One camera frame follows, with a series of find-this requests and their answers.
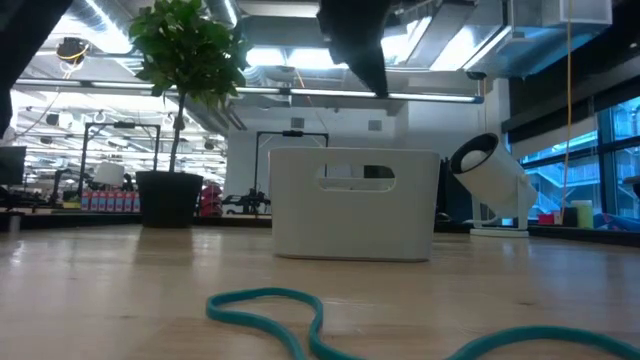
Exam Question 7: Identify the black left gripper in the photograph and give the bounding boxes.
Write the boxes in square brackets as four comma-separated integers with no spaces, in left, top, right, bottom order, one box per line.
[317,0,396,98]

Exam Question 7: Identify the white plastic bin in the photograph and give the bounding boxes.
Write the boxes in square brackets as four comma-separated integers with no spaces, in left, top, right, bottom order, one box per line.
[268,147,442,262]

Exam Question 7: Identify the teal rubber band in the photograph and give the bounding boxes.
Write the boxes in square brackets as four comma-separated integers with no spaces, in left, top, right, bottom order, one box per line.
[205,286,640,360]

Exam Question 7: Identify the long ceiling light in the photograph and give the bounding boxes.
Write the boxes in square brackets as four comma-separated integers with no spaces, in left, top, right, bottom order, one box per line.
[14,77,485,105]

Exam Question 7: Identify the green artificial plant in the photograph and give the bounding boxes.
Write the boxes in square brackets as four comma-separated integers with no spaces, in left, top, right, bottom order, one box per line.
[127,0,254,174]

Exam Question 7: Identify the white cylinder spot lamp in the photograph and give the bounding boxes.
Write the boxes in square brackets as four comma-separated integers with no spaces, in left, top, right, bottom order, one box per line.
[449,132,539,239]

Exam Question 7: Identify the black plant pot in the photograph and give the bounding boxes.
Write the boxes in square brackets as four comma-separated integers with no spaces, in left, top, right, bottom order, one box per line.
[135,171,205,230]

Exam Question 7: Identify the pale green cup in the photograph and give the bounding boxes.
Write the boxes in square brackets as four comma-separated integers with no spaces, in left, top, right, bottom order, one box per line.
[571,199,595,230]

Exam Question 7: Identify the white lamp shade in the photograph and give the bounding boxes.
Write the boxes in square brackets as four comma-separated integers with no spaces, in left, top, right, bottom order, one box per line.
[93,162,126,188]

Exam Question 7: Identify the red product boxes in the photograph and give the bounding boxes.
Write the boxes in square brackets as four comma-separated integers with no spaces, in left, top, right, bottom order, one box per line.
[81,191,142,213]

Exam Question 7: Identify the black monitor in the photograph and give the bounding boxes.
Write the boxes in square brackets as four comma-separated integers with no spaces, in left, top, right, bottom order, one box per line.
[0,146,27,186]

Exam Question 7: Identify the yellow black cable reel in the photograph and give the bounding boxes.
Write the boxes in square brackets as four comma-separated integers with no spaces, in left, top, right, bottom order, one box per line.
[56,37,90,66]

